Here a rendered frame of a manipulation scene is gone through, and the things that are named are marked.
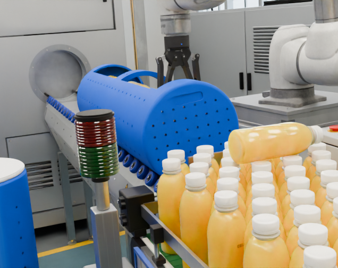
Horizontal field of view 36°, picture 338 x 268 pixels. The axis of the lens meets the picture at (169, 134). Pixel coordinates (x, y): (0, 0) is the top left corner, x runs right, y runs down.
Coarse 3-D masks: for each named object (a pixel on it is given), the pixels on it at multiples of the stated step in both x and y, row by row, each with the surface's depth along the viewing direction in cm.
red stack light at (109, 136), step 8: (104, 120) 79; (112, 120) 80; (80, 128) 79; (88, 128) 78; (96, 128) 78; (104, 128) 78; (112, 128) 80; (80, 136) 79; (88, 136) 78; (96, 136) 78; (104, 136) 79; (112, 136) 80; (80, 144) 79; (88, 144) 79; (96, 144) 78; (104, 144) 79
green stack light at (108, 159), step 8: (112, 144) 80; (80, 152) 80; (88, 152) 79; (96, 152) 79; (104, 152) 79; (112, 152) 80; (80, 160) 80; (88, 160) 79; (96, 160) 79; (104, 160) 79; (112, 160) 80; (80, 168) 81; (88, 168) 80; (96, 168) 79; (104, 168) 80; (112, 168) 80; (88, 176) 80; (96, 176) 80; (104, 176) 80
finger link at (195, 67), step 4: (196, 56) 156; (192, 60) 157; (196, 60) 156; (192, 64) 158; (196, 64) 156; (192, 68) 158; (196, 68) 156; (196, 72) 156; (196, 76) 157; (200, 80) 157
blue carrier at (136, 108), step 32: (96, 96) 182; (128, 96) 152; (160, 96) 133; (192, 96) 136; (224, 96) 139; (128, 128) 144; (160, 128) 134; (192, 128) 137; (224, 128) 141; (160, 160) 136
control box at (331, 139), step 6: (324, 132) 126; (330, 132) 125; (336, 132) 125; (324, 138) 124; (330, 138) 122; (336, 138) 120; (330, 144) 122; (336, 144) 120; (330, 150) 122; (336, 150) 120; (336, 156) 120; (336, 162) 121; (336, 168) 121
